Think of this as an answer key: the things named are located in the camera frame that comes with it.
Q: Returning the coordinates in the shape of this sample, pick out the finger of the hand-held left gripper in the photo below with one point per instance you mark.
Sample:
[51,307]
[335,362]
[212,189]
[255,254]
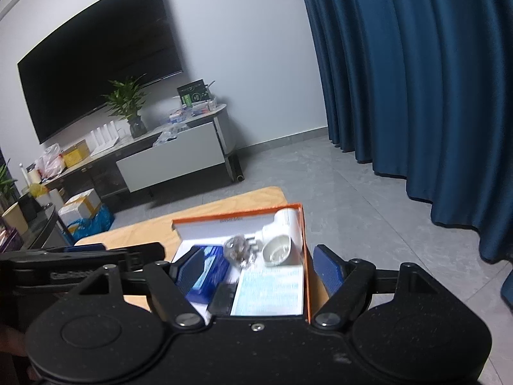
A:
[86,248]
[134,276]

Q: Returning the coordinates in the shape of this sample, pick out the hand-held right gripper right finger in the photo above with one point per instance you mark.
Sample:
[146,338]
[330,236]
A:
[328,270]

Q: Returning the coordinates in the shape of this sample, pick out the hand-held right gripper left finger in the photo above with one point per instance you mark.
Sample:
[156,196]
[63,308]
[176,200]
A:
[188,272]

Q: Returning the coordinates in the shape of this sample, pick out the blue cartoon tin box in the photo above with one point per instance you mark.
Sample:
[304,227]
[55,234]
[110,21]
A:
[210,276]

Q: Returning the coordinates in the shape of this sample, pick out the black charger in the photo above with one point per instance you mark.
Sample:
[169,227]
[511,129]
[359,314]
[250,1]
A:
[222,298]

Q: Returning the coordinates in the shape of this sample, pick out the orange cardboard box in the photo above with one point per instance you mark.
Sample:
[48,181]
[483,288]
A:
[218,230]

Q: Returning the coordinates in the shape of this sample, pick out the light blue toothpick holder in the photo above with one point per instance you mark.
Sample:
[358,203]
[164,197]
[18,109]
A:
[238,252]

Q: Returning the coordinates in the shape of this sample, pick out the white plug-in night light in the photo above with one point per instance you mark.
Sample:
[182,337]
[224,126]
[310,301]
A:
[280,244]

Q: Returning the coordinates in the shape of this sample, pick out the green cardboard box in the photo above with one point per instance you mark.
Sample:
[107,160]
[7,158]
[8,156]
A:
[268,292]

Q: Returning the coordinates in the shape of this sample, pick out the blue bag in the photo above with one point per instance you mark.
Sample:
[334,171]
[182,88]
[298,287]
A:
[94,222]

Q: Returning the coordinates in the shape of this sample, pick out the white yellow carton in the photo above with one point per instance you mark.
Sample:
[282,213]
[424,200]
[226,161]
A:
[80,204]

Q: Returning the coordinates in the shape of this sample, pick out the round black coffee table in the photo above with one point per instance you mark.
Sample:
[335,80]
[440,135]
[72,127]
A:
[44,228]

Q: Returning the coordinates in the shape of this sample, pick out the purple patterned tray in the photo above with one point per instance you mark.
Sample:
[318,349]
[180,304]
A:
[10,242]

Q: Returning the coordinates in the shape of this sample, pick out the beige round pot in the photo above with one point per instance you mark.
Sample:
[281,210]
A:
[14,218]

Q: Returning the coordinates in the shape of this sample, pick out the white tv cabinet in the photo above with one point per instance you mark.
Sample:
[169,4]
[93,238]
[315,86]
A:
[100,176]

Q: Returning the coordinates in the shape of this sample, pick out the white plastic bag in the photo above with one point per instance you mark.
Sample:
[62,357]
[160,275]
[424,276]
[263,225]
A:
[50,164]

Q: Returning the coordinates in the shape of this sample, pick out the yellow box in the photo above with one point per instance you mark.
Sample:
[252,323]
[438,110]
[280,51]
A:
[76,156]

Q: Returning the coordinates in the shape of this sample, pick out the leafy potted plant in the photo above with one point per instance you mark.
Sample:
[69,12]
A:
[6,184]

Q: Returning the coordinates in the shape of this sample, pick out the white router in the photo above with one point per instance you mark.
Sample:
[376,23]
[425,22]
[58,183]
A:
[104,136]

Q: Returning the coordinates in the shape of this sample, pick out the bamboo plant in dark vase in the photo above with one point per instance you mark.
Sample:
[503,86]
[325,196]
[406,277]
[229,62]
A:
[138,128]

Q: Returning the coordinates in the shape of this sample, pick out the clear plastic wrap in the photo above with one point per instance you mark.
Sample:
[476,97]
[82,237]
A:
[168,136]

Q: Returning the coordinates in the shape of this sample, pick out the pile of small boxes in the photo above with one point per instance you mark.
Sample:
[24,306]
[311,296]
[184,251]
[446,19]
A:
[200,106]

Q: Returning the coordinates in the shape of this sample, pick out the black green box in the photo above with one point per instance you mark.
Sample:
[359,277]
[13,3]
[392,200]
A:
[194,94]

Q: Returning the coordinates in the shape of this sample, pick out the blue curtain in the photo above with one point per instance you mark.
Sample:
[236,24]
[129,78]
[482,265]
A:
[421,88]

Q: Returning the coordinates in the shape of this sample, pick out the black wall television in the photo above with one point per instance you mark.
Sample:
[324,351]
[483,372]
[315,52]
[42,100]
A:
[100,68]

